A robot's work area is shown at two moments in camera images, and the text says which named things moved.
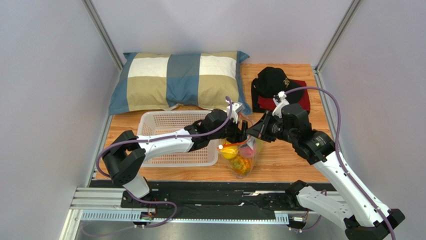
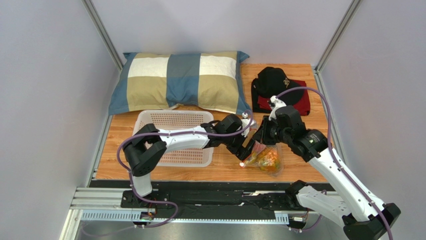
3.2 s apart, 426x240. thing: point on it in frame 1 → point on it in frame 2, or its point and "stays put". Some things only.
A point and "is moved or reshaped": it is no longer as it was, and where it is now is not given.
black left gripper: (238, 136) → (244, 153)
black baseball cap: (273, 81) stays put
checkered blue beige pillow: (150, 81) stays put
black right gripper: (262, 126) stays put
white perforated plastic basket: (151, 123) stays put
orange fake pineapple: (241, 164) → (267, 158)
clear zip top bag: (242, 157) is moved or reshaped
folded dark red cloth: (262, 104) stays put
